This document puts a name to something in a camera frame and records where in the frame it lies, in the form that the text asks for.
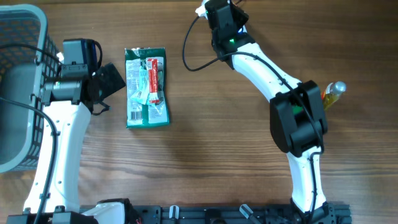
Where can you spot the yellow dish soap bottle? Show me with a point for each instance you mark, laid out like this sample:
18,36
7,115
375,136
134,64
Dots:
332,93

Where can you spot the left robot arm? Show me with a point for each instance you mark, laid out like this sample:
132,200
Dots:
68,101

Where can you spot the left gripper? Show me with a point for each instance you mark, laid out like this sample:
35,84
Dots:
111,78

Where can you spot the grey plastic mesh basket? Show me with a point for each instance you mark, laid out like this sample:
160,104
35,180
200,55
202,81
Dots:
28,58

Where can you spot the green sponge pack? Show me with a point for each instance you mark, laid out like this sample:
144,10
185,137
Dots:
145,79

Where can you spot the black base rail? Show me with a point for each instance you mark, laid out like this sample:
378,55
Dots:
120,210

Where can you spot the green lid jar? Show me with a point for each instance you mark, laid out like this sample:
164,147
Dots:
297,109

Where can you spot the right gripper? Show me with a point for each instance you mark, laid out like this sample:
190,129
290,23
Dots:
241,17

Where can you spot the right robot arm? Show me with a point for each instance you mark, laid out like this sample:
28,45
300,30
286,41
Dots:
297,118

